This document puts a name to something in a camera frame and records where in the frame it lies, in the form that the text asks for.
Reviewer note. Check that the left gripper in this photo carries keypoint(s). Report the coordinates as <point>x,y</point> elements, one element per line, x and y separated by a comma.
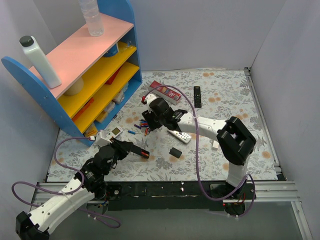
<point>124,145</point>

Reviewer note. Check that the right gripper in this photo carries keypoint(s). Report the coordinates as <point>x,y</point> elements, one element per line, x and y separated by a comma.
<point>150,120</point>

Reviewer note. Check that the pile of small batteries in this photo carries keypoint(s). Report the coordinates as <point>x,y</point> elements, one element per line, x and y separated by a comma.
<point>143,126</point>

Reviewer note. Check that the black battery cover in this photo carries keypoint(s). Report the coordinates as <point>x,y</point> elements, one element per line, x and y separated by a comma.
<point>175,152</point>

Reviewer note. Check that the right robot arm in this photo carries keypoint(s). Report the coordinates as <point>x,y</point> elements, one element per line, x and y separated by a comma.
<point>235,140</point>

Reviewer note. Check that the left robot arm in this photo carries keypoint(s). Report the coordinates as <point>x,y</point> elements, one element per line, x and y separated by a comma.
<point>87,184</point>

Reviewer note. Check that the small white display remote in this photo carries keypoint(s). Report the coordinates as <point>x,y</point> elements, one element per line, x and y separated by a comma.
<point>115,132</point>

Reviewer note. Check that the white ac remote lower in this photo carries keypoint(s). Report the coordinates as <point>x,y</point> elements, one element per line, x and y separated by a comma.
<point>181,136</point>

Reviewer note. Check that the black tv remote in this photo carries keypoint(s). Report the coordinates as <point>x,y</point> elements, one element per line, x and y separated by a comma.
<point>197,96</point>

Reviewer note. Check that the slim white remote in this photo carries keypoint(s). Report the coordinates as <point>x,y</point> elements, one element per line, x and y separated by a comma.
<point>215,145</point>

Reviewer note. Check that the red toothpaste box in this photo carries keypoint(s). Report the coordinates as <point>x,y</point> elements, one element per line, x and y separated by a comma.
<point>170,95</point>

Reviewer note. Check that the floral table mat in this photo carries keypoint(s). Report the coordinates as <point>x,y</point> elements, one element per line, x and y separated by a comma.
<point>223,94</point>

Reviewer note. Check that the white packets on shelf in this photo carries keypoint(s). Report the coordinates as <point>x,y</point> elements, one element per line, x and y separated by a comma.
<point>115,101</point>

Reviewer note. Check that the orange box on shelf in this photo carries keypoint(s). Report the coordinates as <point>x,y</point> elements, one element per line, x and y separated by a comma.
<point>83,109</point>

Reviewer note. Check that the blue pink yellow shelf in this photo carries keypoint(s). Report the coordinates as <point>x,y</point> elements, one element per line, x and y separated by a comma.
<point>81,56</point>

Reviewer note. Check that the beige cylinder on shelf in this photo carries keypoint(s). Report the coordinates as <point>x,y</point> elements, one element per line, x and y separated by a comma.
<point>75,88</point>

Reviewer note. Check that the blue white can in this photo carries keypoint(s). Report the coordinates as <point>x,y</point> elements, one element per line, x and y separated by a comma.
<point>112,51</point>

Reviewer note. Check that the clear plastic water bottle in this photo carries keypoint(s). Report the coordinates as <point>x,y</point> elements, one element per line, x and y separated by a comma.
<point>91,14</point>

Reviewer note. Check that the white bottle black cap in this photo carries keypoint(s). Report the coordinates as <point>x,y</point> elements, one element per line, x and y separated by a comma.
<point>39,60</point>

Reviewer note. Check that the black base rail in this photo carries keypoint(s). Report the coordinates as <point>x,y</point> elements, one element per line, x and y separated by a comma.
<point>173,195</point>

